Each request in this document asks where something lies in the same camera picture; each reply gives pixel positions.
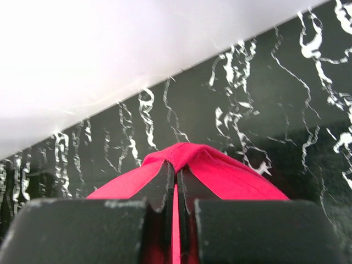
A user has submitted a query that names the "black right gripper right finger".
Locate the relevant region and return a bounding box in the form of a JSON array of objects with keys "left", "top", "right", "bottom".
[{"left": 177, "top": 168, "right": 348, "bottom": 263}]

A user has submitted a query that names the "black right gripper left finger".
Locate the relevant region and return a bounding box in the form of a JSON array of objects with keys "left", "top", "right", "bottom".
[{"left": 1, "top": 161, "right": 175, "bottom": 263}]

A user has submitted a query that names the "bright pink t shirt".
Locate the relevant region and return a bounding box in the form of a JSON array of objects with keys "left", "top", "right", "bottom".
[{"left": 85, "top": 142, "right": 291, "bottom": 264}]

